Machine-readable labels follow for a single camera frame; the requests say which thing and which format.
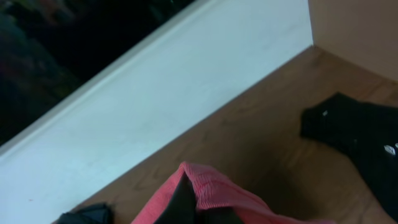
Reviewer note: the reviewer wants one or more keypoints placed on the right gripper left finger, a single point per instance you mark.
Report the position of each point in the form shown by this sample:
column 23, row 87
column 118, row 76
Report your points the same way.
column 99, row 213

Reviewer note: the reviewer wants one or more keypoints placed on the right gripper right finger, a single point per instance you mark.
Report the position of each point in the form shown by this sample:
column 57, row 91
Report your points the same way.
column 182, row 209

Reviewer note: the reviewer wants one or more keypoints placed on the coral red t-shirt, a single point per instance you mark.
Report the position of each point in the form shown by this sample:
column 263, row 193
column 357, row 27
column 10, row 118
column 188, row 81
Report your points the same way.
column 212, row 190

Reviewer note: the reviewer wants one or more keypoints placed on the black garment at right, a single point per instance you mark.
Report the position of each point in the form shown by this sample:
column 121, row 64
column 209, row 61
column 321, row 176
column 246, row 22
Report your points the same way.
column 367, row 134

